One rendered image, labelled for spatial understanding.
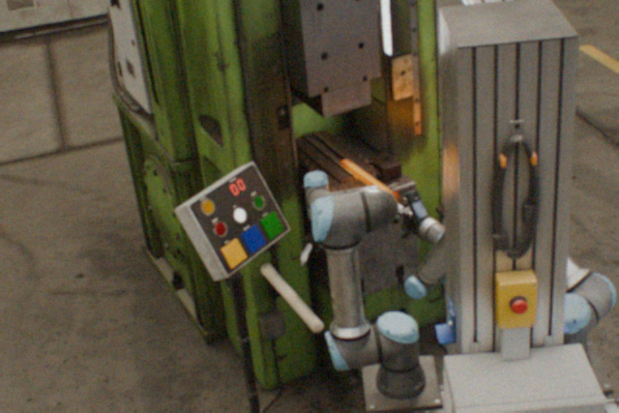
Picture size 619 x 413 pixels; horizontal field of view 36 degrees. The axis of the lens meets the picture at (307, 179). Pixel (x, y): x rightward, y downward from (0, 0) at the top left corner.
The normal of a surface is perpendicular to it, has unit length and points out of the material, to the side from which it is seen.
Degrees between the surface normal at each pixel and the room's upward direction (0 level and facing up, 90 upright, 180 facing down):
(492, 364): 0
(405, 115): 90
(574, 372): 0
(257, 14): 90
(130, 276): 0
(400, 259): 90
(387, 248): 90
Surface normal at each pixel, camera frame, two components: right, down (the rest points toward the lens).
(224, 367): -0.09, -0.87
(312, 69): 0.45, 0.40
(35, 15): 0.25, 0.46
